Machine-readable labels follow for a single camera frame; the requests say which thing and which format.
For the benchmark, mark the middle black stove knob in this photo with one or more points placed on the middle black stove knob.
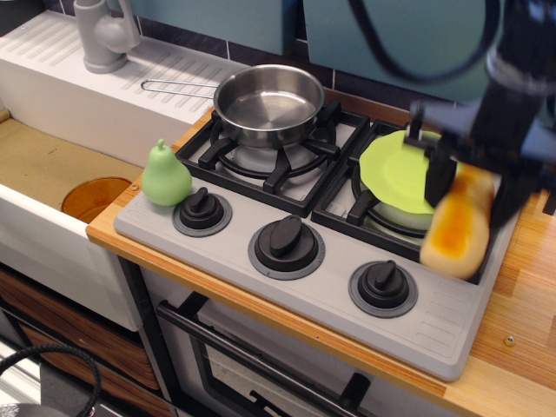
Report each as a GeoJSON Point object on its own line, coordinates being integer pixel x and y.
{"type": "Point", "coordinates": [287, 249]}

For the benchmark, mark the toy bread loaf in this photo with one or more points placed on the toy bread loaf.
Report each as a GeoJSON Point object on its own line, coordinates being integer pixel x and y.
{"type": "Point", "coordinates": [456, 242]}

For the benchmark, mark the black burner grate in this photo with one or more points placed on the black burner grate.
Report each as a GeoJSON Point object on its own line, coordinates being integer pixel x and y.
{"type": "Point", "coordinates": [350, 208]}
{"type": "Point", "coordinates": [291, 179]}

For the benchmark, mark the left black stove knob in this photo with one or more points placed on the left black stove knob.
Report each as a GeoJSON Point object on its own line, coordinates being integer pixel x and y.
{"type": "Point", "coordinates": [202, 214]}

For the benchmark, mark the grey toy stove top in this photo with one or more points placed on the grey toy stove top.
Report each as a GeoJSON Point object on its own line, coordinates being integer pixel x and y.
{"type": "Point", "coordinates": [349, 264]}

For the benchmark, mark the stainless steel pan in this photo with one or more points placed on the stainless steel pan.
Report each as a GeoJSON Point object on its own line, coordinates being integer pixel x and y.
{"type": "Point", "coordinates": [268, 106]}

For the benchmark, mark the right black burner grate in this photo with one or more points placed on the right black burner grate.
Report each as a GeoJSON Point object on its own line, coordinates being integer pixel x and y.
{"type": "Point", "coordinates": [350, 208]}

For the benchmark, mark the left black burner grate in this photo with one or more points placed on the left black burner grate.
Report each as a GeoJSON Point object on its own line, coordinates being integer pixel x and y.
{"type": "Point", "coordinates": [291, 179]}

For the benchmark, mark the green toy pear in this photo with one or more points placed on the green toy pear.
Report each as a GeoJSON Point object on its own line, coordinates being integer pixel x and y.
{"type": "Point", "coordinates": [165, 180]}

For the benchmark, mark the oven door with handle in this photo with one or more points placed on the oven door with handle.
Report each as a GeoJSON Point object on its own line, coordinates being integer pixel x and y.
{"type": "Point", "coordinates": [245, 368]}

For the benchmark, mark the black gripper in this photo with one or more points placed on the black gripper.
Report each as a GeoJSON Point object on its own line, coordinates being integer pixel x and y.
{"type": "Point", "coordinates": [521, 151]}

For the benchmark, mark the grey toy faucet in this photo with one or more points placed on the grey toy faucet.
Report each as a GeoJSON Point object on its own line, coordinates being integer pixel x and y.
{"type": "Point", "coordinates": [106, 40]}

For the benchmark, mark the orange sink drain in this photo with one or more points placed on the orange sink drain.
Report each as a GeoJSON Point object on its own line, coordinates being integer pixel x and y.
{"type": "Point", "coordinates": [89, 199]}

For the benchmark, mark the wooden drawer cabinet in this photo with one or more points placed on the wooden drawer cabinet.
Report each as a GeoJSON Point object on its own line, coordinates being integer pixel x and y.
{"type": "Point", "coordinates": [43, 317]}

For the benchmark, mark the white toy sink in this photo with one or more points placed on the white toy sink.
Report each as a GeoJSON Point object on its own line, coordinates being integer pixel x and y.
{"type": "Point", "coordinates": [65, 125]}

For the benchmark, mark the black stove knob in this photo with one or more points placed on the black stove knob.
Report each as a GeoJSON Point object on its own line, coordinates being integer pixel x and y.
{"type": "Point", "coordinates": [383, 289]}
{"type": "Point", "coordinates": [287, 249]}
{"type": "Point", "coordinates": [202, 214]}

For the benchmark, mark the lime green plate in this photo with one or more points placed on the lime green plate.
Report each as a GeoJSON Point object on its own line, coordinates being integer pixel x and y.
{"type": "Point", "coordinates": [395, 172]}

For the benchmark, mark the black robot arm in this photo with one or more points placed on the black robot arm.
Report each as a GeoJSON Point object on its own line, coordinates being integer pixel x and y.
{"type": "Point", "coordinates": [521, 67]}

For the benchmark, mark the right black stove knob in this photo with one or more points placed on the right black stove knob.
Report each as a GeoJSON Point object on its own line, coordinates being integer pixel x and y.
{"type": "Point", "coordinates": [383, 289]}

